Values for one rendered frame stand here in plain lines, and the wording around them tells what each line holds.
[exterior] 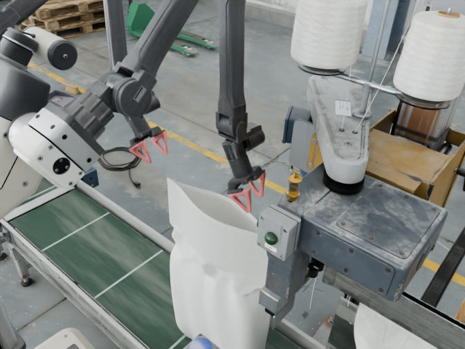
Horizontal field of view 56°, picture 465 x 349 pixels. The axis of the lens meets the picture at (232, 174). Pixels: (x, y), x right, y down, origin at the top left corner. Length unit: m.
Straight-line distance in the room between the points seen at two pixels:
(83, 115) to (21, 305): 1.84
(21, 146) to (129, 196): 2.31
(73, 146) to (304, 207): 0.48
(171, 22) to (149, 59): 0.09
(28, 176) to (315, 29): 0.72
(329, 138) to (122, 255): 1.40
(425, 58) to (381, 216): 0.33
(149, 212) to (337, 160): 2.18
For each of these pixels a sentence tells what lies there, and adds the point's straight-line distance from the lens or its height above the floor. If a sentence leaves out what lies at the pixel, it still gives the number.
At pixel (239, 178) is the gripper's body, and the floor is 1.21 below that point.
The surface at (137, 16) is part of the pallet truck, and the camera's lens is 6.43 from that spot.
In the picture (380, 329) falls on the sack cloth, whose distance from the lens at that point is 1.22.
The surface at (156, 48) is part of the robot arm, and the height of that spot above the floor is 1.60.
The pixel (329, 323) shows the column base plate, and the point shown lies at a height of 0.02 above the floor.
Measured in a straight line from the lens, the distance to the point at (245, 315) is 1.47.
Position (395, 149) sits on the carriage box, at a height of 1.33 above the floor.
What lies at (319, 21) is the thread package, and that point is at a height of 1.64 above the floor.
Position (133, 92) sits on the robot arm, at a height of 1.54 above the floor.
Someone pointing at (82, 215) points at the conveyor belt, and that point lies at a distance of 2.45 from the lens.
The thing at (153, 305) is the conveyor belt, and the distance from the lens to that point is 1.96.
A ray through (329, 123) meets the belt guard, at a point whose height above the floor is 1.42.
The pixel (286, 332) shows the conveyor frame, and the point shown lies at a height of 0.37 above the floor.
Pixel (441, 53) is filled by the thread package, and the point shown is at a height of 1.63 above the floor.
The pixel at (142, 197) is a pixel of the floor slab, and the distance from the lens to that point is 3.13.
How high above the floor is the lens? 1.90
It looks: 35 degrees down
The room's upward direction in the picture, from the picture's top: 3 degrees clockwise
